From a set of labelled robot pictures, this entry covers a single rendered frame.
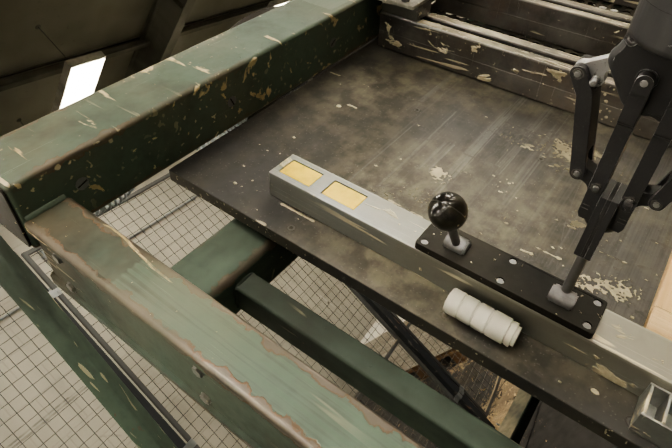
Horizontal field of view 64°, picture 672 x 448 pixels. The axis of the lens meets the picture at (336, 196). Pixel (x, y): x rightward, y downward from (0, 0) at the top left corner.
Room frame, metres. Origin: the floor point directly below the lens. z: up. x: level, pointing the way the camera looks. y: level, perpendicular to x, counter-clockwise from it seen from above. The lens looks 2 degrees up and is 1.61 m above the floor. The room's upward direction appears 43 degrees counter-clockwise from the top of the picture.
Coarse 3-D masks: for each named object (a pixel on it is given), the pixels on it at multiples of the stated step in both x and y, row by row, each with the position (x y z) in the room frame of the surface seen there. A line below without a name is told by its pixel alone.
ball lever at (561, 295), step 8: (608, 232) 0.50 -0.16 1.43; (576, 264) 0.53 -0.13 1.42; (584, 264) 0.53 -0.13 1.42; (576, 272) 0.53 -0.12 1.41; (568, 280) 0.54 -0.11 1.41; (576, 280) 0.54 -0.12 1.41; (552, 288) 0.55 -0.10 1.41; (560, 288) 0.55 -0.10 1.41; (568, 288) 0.54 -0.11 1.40; (552, 296) 0.55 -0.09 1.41; (560, 296) 0.55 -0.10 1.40; (568, 296) 0.54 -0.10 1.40; (576, 296) 0.55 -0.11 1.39; (560, 304) 0.55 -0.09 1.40; (568, 304) 0.54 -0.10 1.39
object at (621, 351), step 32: (288, 160) 0.72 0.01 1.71; (288, 192) 0.70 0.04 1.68; (320, 192) 0.67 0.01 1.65; (352, 224) 0.66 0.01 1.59; (384, 224) 0.64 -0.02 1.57; (416, 224) 0.64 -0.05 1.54; (384, 256) 0.65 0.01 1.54; (416, 256) 0.62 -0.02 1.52; (448, 288) 0.61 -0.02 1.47; (480, 288) 0.58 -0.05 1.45; (544, 320) 0.55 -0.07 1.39; (608, 320) 0.55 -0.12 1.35; (576, 352) 0.55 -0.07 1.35; (608, 352) 0.52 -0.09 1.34; (640, 352) 0.52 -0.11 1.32; (640, 384) 0.52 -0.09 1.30
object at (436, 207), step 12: (444, 192) 0.51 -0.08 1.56; (432, 204) 0.50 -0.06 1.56; (444, 204) 0.49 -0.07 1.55; (456, 204) 0.49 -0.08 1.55; (432, 216) 0.50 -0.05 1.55; (444, 216) 0.49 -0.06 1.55; (456, 216) 0.49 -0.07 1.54; (444, 228) 0.50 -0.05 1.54; (456, 228) 0.50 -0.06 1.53; (444, 240) 0.60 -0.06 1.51; (456, 240) 0.58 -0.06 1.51; (468, 240) 0.60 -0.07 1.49; (456, 252) 0.59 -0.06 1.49
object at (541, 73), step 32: (384, 0) 0.97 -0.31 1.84; (416, 0) 0.96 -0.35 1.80; (384, 32) 1.03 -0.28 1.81; (416, 32) 0.99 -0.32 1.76; (448, 32) 0.95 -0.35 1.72; (480, 32) 0.96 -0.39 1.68; (448, 64) 0.99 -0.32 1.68; (480, 64) 0.95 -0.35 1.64; (512, 64) 0.92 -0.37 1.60; (544, 64) 0.88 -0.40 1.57; (544, 96) 0.91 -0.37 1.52; (608, 96) 0.85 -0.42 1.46; (640, 128) 0.85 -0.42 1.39
